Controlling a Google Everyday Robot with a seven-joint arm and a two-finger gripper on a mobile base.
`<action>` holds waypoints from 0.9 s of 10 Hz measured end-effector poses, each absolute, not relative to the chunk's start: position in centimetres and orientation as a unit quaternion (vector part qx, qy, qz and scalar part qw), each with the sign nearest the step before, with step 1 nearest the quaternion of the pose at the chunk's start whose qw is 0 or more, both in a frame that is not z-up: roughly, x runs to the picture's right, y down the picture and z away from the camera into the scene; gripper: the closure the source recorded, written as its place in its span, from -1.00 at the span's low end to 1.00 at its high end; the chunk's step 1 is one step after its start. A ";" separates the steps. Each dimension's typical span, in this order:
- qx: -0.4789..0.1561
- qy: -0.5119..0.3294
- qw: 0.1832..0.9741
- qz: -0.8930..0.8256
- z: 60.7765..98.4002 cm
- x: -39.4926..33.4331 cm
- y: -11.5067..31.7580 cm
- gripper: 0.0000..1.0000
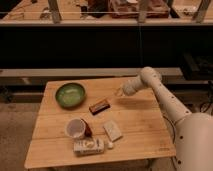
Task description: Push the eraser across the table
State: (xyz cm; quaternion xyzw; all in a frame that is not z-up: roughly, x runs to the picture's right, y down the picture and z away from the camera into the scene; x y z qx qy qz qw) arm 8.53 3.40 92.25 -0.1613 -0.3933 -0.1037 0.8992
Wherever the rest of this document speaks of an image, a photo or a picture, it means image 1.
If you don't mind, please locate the brown rectangular eraser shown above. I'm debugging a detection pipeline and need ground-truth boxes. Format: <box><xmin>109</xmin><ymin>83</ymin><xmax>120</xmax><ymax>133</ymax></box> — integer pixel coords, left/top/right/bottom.
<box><xmin>89</xmin><ymin>101</ymin><xmax>110</xmax><ymax>115</ymax></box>

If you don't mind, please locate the green bowl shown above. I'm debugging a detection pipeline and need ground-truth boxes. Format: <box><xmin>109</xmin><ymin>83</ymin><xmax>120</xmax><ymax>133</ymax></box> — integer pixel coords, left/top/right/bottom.
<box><xmin>55</xmin><ymin>82</ymin><xmax>86</xmax><ymax>108</ymax></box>

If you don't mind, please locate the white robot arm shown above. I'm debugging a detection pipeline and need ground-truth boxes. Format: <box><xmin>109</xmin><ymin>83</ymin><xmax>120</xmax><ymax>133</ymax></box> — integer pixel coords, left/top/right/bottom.
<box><xmin>120</xmin><ymin>67</ymin><xmax>213</xmax><ymax>171</ymax></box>

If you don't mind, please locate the small white cube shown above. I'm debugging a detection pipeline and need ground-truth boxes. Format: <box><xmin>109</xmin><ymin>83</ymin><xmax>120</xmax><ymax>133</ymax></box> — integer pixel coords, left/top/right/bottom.
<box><xmin>107</xmin><ymin>142</ymin><xmax>114</xmax><ymax>149</ymax></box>

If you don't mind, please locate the white and red cup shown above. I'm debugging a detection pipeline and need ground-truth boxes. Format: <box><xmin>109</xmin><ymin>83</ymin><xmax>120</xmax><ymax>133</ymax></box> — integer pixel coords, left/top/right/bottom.
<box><xmin>65</xmin><ymin>118</ymin><xmax>92</xmax><ymax>140</ymax></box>

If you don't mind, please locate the white sponge block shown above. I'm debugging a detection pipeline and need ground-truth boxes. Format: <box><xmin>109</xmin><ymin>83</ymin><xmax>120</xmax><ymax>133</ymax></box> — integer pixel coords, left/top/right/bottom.
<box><xmin>103</xmin><ymin>121</ymin><xmax>122</xmax><ymax>142</ymax></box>

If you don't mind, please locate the wooden table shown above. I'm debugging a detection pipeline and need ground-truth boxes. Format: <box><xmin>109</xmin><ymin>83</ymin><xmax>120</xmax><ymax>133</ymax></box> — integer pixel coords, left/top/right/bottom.
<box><xmin>25</xmin><ymin>78</ymin><xmax>176</xmax><ymax>169</ymax></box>

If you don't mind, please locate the white printed box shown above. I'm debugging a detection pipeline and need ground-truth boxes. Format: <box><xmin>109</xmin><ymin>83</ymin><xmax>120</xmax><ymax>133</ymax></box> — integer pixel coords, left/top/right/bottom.
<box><xmin>73</xmin><ymin>138</ymin><xmax>105</xmax><ymax>156</ymax></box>

